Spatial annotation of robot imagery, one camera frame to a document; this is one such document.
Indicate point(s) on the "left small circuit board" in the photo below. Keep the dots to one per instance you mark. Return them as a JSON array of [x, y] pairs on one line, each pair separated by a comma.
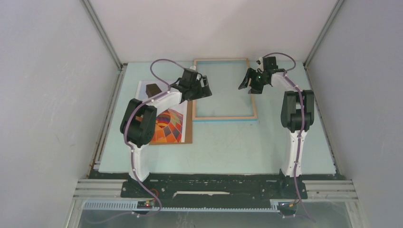
[[145, 204]]

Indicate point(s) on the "wooden picture frame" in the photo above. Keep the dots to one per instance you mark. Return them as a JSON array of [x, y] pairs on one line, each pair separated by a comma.
[[225, 118]]

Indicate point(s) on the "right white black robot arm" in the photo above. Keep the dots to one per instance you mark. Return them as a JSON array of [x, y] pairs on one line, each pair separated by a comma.
[[297, 112]]

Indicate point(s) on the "brown cardboard backing board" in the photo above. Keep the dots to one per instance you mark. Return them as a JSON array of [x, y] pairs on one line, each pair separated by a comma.
[[189, 126]]

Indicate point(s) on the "hot air balloon photo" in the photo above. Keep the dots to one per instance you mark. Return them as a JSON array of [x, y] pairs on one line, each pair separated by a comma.
[[148, 88]]

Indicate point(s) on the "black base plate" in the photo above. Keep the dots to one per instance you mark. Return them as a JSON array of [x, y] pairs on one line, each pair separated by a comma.
[[216, 191]]

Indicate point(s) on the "aluminium rail frame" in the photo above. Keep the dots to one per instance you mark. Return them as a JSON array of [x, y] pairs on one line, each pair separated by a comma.
[[105, 194]]

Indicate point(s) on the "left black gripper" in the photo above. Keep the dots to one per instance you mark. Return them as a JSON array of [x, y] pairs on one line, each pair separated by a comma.
[[204, 92]]

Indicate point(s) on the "right small circuit board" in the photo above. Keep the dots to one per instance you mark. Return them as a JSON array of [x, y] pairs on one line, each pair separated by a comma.
[[287, 210]]

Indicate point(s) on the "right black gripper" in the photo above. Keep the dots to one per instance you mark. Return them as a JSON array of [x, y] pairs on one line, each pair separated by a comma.
[[251, 73]]

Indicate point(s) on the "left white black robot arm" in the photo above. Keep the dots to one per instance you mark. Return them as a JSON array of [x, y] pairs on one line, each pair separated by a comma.
[[138, 123]]

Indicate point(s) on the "small circuit board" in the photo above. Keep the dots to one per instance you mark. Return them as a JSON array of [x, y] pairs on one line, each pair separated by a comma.
[[145, 204], [287, 210]]

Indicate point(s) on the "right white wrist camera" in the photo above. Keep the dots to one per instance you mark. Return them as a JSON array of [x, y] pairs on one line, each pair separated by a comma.
[[259, 61]]

